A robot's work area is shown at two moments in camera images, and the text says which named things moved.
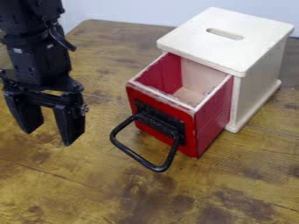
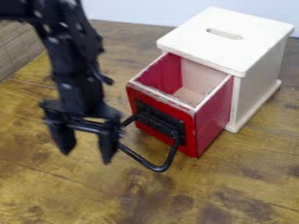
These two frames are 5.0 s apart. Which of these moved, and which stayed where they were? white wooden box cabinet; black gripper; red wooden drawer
Moved: black gripper
Stayed: red wooden drawer; white wooden box cabinet
